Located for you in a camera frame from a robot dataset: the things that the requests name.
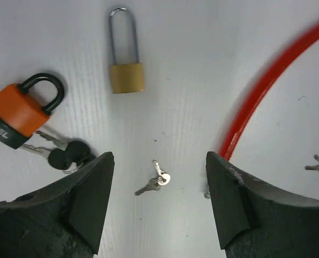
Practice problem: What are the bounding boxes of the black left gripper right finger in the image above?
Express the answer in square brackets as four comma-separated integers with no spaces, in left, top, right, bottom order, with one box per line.
[206,152,319,257]

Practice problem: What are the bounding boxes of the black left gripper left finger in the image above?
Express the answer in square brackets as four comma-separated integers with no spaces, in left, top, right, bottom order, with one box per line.
[0,152,115,257]

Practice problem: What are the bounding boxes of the red cable lock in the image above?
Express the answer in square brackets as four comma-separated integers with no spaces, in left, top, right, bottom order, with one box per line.
[204,10,319,199]

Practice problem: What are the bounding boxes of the small silver key pair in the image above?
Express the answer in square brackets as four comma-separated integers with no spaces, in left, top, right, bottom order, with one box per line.
[134,160,171,196]

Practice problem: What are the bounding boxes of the black head keys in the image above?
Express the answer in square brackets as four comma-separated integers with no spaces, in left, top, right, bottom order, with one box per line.
[20,130,96,174]

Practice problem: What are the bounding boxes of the orange padlock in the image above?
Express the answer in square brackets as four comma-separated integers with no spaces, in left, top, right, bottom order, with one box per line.
[0,73,65,149]

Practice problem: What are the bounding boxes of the long shackle brass padlock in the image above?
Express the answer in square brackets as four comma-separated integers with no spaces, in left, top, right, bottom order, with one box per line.
[108,6,145,94]

